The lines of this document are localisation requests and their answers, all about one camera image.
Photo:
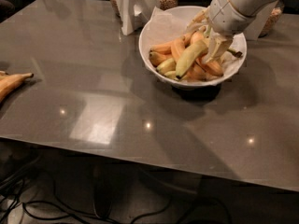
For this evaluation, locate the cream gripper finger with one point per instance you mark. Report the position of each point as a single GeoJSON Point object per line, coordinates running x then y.
{"type": "Point", "coordinates": [199, 20]}
{"type": "Point", "coordinates": [218, 44]}

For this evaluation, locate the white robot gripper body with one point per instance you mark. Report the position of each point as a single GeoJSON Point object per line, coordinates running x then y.
{"type": "Point", "coordinates": [228, 13]}

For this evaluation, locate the large yellow-green banana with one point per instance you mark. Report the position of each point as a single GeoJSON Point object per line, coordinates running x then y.
{"type": "Point", "coordinates": [206, 53]}

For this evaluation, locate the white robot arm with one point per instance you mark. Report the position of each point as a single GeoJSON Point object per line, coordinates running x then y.
{"type": "Point", "coordinates": [228, 18]}

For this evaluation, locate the orange banana lower right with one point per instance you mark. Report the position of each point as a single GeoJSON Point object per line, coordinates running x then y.
{"type": "Point", "coordinates": [202, 71]}

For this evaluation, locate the white ceramic bowl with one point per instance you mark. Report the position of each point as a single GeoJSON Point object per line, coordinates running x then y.
{"type": "Point", "coordinates": [164, 26]}

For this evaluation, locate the orange banana curved middle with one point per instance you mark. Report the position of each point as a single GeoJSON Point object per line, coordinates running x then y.
{"type": "Point", "coordinates": [186, 56]}

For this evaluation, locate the orange banana top left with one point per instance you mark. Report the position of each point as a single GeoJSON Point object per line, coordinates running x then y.
{"type": "Point", "coordinates": [165, 48]}

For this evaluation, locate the yellow-green banana lower left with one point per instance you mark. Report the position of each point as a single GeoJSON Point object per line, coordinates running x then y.
{"type": "Point", "coordinates": [166, 66]}

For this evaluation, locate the small orange banana left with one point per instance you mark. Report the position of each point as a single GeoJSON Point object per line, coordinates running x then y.
{"type": "Point", "coordinates": [156, 58]}

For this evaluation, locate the orange banana on table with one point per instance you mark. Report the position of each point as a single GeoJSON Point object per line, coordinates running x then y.
{"type": "Point", "coordinates": [9, 83]}

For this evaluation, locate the right glass jar of grains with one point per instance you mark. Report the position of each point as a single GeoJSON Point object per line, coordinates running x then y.
{"type": "Point", "coordinates": [272, 19]}

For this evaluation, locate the white stand on table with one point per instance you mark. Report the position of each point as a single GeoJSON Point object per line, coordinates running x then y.
{"type": "Point", "coordinates": [135, 13]}

